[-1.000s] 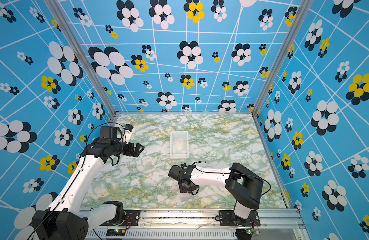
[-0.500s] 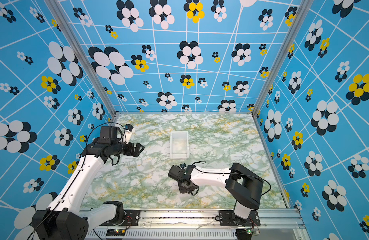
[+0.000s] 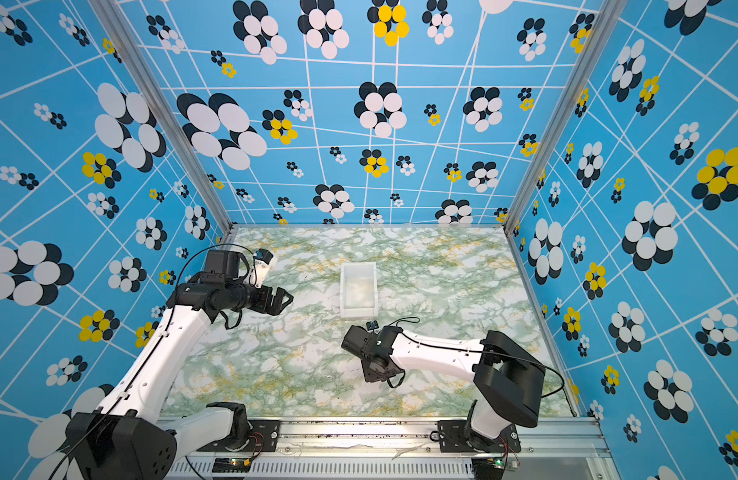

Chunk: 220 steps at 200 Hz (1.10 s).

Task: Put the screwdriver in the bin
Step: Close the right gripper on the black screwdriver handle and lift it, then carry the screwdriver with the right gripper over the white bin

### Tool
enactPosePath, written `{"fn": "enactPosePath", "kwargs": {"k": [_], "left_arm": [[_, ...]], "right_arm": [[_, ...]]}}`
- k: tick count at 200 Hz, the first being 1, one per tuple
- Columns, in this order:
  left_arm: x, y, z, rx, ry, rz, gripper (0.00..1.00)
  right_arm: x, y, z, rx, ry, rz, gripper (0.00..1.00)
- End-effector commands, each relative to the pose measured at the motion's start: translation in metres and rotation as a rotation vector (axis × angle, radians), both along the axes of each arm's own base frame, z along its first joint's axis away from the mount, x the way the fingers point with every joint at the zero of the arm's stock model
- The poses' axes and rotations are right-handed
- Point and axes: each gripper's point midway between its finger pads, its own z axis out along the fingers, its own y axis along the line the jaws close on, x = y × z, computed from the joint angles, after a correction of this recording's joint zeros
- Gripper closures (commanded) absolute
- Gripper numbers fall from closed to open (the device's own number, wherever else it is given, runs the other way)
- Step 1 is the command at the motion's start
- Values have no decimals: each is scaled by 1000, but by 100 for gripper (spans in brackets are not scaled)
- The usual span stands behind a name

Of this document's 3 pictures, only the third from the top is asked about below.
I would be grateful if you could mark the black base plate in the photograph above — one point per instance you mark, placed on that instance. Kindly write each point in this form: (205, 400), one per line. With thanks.
(452, 436)
(263, 435)

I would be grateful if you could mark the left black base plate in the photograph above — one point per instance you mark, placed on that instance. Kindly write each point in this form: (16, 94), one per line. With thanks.
(263, 435)

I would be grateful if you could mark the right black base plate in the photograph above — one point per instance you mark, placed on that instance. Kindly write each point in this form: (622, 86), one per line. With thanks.
(452, 436)

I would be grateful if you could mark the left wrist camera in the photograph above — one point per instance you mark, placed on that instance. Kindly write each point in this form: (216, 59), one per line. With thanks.
(264, 261)

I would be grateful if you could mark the left circuit board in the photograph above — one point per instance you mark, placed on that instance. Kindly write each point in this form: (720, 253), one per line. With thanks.
(228, 466)

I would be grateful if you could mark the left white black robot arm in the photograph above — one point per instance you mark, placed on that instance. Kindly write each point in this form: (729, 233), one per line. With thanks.
(120, 438)

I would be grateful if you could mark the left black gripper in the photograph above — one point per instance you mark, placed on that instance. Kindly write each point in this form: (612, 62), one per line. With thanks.
(277, 305)

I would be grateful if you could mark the aluminium front rail frame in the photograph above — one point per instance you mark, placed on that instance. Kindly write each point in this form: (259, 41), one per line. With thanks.
(400, 448)

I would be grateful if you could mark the circuit board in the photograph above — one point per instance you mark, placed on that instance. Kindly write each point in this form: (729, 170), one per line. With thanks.
(488, 468)
(228, 466)

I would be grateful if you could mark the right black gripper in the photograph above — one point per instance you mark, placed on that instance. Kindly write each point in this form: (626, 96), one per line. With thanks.
(369, 377)

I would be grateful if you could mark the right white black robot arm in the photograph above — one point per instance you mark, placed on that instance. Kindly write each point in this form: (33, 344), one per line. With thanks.
(508, 378)

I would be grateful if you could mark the white plastic bin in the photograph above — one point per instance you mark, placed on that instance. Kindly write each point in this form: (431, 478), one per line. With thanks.
(359, 296)

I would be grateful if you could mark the right aluminium corner post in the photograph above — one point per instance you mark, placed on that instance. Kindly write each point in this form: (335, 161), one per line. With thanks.
(606, 21)

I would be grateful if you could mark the aluminium corner post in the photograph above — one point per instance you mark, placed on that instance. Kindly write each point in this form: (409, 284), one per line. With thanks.
(606, 21)
(113, 22)

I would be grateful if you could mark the right circuit board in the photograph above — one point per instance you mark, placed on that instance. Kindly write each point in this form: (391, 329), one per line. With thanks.
(488, 468)

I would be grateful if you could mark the left aluminium corner post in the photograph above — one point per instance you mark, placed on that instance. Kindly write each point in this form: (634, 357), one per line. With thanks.
(113, 22)

